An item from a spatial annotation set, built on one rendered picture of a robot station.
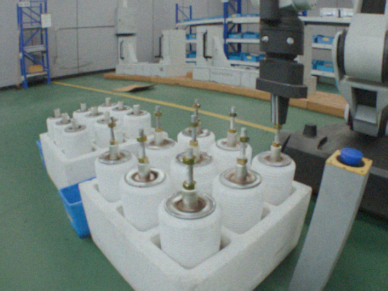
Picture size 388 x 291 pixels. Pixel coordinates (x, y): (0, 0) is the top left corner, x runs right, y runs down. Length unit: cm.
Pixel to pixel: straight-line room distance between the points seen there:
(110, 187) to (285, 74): 40
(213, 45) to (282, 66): 286
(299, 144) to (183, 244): 58
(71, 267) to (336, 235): 58
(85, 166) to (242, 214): 50
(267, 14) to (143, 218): 41
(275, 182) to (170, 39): 340
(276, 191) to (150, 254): 28
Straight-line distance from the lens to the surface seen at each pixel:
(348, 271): 70
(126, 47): 499
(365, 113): 96
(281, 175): 52
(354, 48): 72
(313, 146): 84
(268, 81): 50
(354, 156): 42
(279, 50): 47
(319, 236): 48
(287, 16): 48
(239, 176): 45
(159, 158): 58
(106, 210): 52
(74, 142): 79
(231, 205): 44
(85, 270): 66
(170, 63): 379
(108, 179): 54
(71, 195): 78
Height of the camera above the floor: 47
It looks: 21 degrees down
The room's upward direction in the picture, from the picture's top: straight up
